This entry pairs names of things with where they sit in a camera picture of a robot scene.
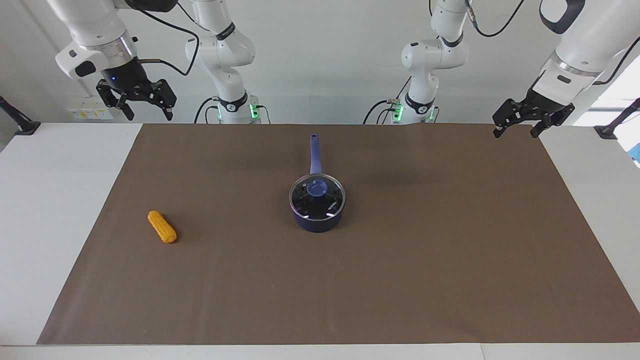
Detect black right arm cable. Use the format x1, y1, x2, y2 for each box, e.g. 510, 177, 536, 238
125, 0, 201, 77

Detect white wall socket strip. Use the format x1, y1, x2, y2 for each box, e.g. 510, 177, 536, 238
66, 102, 114, 121

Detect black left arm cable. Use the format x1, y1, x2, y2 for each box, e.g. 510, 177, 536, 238
465, 0, 640, 86

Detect blue saucepan with long handle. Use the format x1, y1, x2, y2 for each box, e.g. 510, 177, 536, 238
289, 133, 347, 234

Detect glass lid with blue knob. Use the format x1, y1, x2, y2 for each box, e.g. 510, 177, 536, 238
290, 173, 347, 221

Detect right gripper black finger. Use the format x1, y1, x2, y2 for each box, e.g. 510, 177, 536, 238
96, 80, 135, 121
147, 79, 177, 121

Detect black clamp stand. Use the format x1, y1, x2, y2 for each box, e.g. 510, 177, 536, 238
0, 95, 42, 136
594, 97, 640, 140

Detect yellow corn cob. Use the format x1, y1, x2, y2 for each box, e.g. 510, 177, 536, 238
147, 210, 178, 244

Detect black left base cables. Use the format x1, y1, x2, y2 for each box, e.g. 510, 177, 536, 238
362, 75, 441, 125

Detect black right base cables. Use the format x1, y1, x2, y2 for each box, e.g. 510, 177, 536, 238
194, 97, 272, 124

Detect brown table mat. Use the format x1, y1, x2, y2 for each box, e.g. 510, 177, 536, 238
36, 123, 640, 346

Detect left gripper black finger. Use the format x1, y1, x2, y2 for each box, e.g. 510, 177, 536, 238
530, 116, 563, 139
492, 99, 528, 139

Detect black base cables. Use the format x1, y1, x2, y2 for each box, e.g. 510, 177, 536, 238
362, 75, 441, 125
194, 97, 272, 124

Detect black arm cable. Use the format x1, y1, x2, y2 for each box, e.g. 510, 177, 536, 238
465, 0, 640, 86
125, 0, 201, 77

